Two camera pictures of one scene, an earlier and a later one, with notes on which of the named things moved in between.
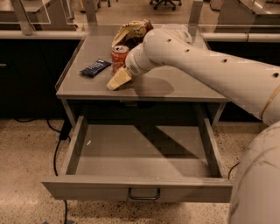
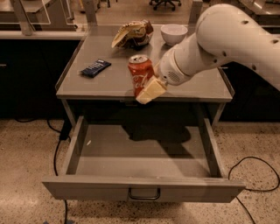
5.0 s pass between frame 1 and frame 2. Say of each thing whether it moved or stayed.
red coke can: moved
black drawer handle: stayed
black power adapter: stayed
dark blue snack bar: stayed
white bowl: stayed
